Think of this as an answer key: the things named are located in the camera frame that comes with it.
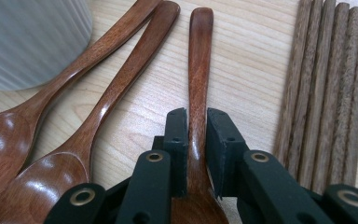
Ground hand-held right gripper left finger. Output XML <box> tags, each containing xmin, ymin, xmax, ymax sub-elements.
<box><xmin>152</xmin><ymin>107</ymin><xmax>189</xmax><ymax>199</ymax></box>

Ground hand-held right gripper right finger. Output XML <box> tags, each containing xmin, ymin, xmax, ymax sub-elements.
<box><xmin>206</xmin><ymin>107</ymin><xmax>251</xmax><ymax>200</ymax></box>

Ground brown wooden spoon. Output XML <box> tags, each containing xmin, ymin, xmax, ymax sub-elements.
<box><xmin>171</xmin><ymin>7</ymin><xmax>231</xmax><ymax>224</ymax></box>
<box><xmin>0</xmin><ymin>0</ymin><xmax>163</xmax><ymax>209</ymax></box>
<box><xmin>0</xmin><ymin>0</ymin><xmax>182</xmax><ymax>224</ymax></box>

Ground row of brown chopsticks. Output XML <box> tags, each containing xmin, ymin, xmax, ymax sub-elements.
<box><xmin>273</xmin><ymin>0</ymin><xmax>358</xmax><ymax>195</ymax></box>

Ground white mug with black rim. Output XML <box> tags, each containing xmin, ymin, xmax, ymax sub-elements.
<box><xmin>0</xmin><ymin>0</ymin><xmax>93</xmax><ymax>91</ymax></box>

